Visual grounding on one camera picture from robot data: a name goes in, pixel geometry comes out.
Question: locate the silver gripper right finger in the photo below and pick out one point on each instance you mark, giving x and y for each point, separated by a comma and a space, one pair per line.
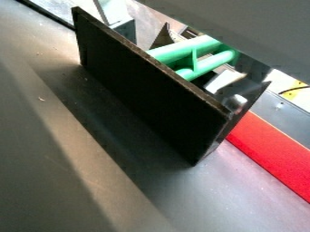
234, 81

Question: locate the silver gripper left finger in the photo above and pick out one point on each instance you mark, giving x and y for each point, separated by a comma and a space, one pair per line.
116, 18

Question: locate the green three-prong object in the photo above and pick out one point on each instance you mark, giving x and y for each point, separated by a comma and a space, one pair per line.
195, 56

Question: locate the black curved fixture block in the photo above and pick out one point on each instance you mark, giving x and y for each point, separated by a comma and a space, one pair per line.
188, 117

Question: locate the red foam shape-sorter block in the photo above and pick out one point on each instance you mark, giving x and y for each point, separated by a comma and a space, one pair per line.
281, 155

